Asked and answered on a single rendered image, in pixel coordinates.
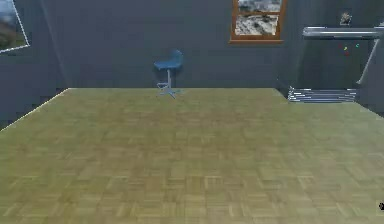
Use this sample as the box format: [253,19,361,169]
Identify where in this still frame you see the blue swivel chair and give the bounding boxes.
[153,49,185,100]

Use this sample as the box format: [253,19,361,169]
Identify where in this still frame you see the brown framed window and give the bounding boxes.
[228,0,288,45]

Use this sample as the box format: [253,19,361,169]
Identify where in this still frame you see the grey metal table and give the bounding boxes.
[287,26,384,103]

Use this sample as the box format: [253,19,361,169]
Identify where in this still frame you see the white framed window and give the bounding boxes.
[0,0,31,54]

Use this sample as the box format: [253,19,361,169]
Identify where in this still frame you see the small framed wall picture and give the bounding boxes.
[339,11,353,27]

